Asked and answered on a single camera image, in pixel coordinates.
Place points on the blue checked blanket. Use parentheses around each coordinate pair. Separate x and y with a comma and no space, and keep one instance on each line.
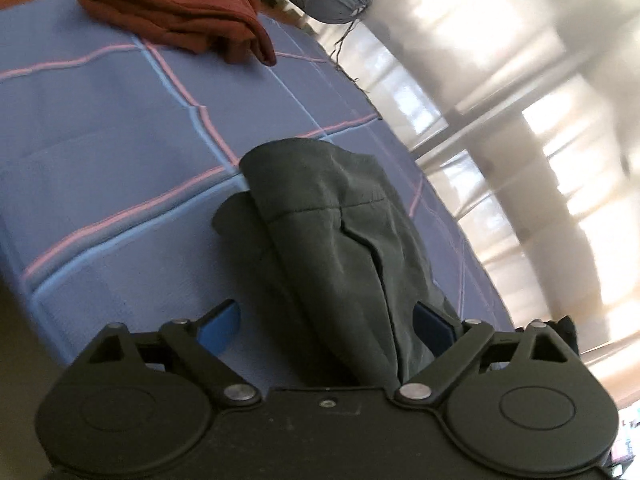
(100,160)

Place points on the dark grey pants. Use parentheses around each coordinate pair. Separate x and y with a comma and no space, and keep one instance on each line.
(320,240)

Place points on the dark red cloth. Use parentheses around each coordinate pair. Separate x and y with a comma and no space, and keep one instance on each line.
(190,10)

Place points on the folded black pants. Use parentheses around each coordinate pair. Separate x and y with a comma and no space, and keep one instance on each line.
(567,332)

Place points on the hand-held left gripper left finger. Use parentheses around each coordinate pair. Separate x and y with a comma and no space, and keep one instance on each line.
(220,325)

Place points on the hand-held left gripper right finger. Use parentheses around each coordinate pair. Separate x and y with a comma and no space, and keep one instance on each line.
(432,330)

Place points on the sheer cream curtain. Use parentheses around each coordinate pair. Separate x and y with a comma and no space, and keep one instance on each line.
(525,110)

